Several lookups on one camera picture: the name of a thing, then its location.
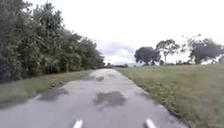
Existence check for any robot's own part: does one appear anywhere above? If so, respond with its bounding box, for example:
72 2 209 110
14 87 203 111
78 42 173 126
72 119 84 128
144 118 157 128

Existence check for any row of trees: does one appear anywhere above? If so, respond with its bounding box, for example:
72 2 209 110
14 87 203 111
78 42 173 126
0 0 106 84

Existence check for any broad dark tree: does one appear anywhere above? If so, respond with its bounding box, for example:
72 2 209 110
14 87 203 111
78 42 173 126
186 34 224 65

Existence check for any grass field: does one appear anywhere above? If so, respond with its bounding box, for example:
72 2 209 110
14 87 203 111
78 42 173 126
114 63 224 128

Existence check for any grass verge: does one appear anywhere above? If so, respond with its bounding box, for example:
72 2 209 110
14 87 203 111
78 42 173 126
0 69 96 105

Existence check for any grey asphalt path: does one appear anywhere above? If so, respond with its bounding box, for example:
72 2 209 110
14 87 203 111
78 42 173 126
0 68 190 128

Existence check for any dark round tree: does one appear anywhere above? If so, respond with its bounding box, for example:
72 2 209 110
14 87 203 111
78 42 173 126
133 46 162 67

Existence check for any tall thin tree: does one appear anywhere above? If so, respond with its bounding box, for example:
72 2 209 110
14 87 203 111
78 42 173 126
155 38 181 66

